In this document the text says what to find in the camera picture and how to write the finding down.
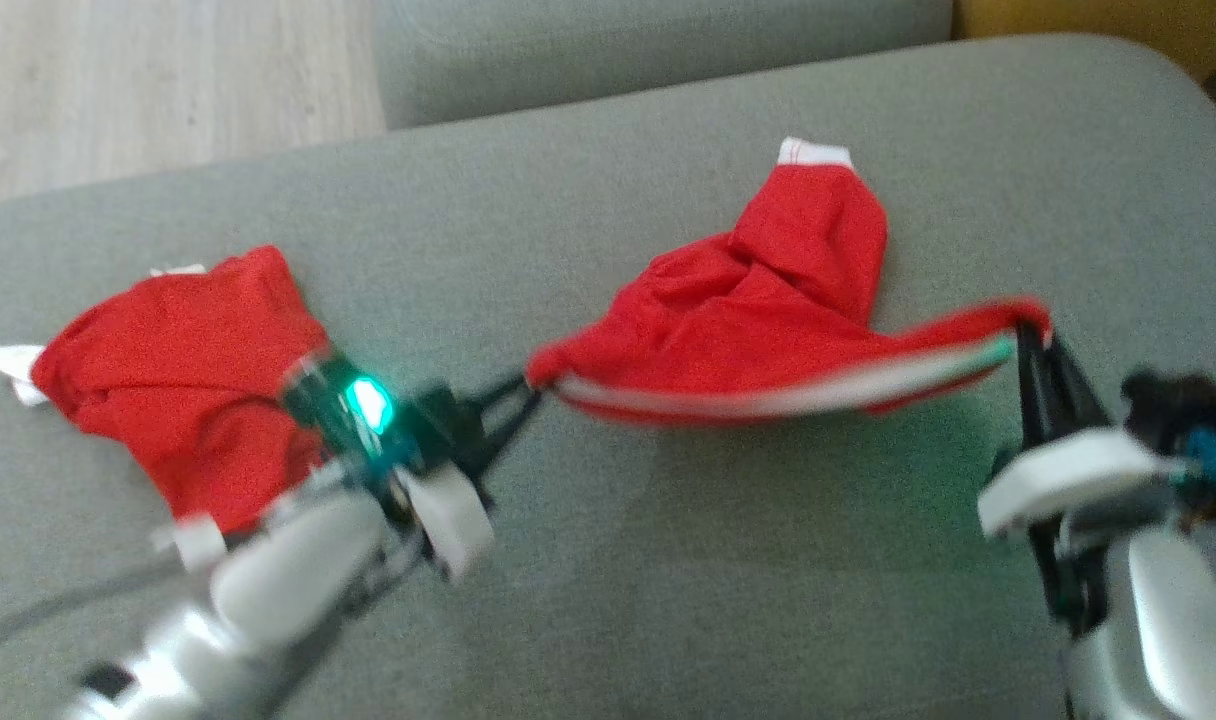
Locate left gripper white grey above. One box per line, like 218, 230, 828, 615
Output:
283, 350, 546, 583

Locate red shorts with white trim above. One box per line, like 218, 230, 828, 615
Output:
525, 137, 1054, 426

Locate yellow sofa back cushion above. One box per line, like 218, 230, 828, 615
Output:
953, 0, 1216, 83

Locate red jersey with white sleeves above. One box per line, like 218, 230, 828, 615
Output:
0, 245, 334, 536

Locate white tape tag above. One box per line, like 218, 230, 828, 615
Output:
153, 515, 224, 571

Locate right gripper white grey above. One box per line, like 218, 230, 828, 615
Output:
978, 322, 1184, 638

